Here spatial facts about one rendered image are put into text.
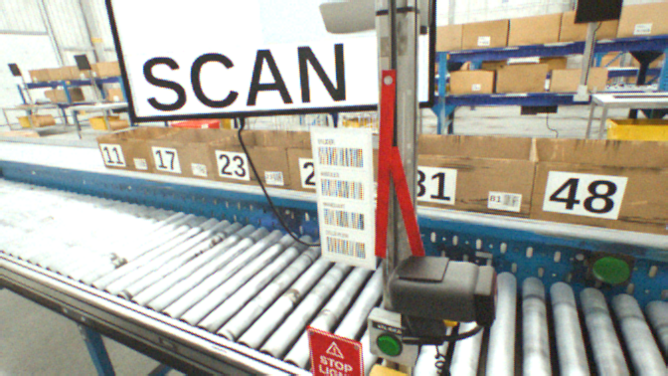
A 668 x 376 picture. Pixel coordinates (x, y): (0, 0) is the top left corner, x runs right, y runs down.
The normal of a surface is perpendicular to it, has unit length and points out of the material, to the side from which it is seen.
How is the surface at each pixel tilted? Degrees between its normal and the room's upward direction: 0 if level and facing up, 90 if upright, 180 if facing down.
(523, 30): 90
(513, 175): 90
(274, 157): 90
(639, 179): 90
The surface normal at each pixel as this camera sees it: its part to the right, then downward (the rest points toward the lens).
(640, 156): -0.45, 0.33
